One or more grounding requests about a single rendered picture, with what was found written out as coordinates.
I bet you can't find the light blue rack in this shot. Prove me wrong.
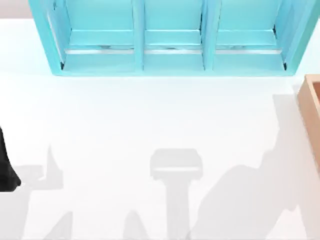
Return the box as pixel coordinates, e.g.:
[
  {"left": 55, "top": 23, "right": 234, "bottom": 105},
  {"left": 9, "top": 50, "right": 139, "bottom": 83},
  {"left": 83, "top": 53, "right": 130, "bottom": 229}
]
[{"left": 27, "top": 0, "right": 320, "bottom": 78}]

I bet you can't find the shallow salmon-coloured box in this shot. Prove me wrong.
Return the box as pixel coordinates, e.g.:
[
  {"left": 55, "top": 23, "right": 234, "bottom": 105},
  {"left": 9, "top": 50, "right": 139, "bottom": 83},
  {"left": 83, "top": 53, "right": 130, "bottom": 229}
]
[{"left": 297, "top": 74, "right": 320, "bottom": 178}]

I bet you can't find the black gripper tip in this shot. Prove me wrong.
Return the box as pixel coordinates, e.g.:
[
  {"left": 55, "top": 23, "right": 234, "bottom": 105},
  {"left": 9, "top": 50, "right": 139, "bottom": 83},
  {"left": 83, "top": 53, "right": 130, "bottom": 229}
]
[{"left": 0, "top": 127, "right": 22, "bottom": 194}]

